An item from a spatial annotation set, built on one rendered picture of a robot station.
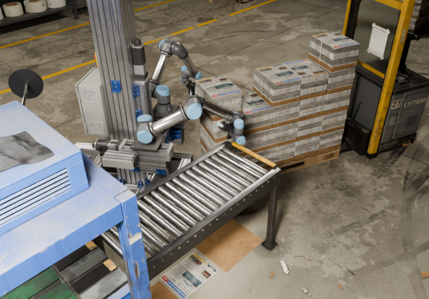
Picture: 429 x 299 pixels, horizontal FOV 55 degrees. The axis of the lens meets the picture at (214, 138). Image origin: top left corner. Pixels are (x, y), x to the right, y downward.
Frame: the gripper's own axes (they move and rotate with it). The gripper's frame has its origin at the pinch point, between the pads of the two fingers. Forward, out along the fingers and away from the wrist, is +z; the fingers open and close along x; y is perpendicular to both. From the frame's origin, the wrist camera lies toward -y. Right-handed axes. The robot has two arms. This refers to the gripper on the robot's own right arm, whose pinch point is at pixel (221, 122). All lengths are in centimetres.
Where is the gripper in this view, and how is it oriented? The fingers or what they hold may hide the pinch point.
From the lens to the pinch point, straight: 351.3
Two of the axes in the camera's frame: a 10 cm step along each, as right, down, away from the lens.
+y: -0.1, -8.3, -5.6
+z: -4.3, -5.0, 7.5
